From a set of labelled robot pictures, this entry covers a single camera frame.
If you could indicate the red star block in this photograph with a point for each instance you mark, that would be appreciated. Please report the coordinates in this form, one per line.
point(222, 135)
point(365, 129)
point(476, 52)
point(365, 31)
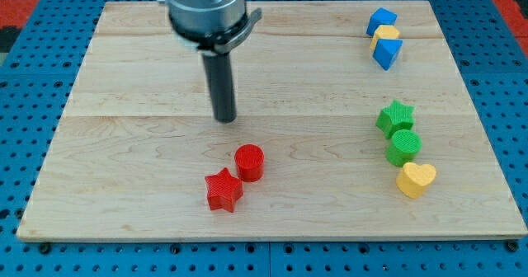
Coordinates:
point(223, 190)

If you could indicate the wooden board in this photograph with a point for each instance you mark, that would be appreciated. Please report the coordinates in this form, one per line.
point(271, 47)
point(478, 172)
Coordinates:
point(137, 137)

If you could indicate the red cylinder block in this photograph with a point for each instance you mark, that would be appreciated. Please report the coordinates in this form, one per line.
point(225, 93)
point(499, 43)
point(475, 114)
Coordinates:
point(249, 160)

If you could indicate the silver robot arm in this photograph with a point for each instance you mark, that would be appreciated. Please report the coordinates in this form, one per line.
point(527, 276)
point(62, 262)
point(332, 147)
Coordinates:
point(214, 28)

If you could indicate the green cylinder block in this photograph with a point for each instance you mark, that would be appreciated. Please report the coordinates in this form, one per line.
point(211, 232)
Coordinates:
point(404, 146)

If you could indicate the blue triangle block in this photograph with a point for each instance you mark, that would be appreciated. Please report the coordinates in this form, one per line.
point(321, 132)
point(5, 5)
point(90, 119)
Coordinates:
point(386, 52)

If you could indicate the yellow hexagon block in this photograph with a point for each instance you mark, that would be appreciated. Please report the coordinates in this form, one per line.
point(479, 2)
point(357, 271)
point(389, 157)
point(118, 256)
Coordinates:
point(387, 32)

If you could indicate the green star block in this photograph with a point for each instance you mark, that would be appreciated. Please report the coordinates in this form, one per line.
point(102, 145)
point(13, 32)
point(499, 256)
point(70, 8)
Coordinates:
point(395, 117)

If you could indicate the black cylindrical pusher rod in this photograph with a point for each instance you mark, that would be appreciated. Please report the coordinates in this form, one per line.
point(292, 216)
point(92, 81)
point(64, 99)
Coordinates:
point(219, 79)

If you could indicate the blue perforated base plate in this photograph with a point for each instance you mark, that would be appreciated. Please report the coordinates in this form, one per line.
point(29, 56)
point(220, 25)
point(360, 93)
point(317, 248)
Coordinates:
point(49, 39)

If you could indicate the yellow heart block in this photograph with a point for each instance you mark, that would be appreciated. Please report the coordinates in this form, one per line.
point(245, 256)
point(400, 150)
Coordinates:
point(414, 179)

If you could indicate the blue cube block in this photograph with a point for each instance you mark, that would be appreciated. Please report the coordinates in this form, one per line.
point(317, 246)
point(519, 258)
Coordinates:
point(381, 16)

